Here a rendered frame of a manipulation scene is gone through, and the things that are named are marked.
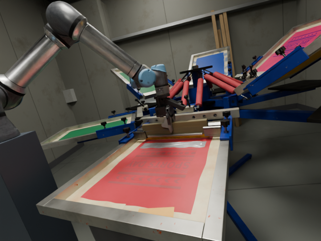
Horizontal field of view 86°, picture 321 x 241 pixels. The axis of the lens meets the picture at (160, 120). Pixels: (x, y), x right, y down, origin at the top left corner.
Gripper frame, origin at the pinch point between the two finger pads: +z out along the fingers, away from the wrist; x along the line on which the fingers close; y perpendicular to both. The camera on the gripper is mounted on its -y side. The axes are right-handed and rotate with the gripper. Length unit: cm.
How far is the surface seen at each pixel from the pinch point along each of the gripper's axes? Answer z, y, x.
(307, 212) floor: 102, -79, -63
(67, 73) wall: -81, 326, -223
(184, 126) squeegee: -1.3, -7.1, 1.6
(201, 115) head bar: -0.7, -12.0, -21.6
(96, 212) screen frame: 3, 4, 59
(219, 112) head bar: -1.4, -23.5, -21.5
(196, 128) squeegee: -0.1, -13.1, 1.5
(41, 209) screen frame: 4, 27, 60
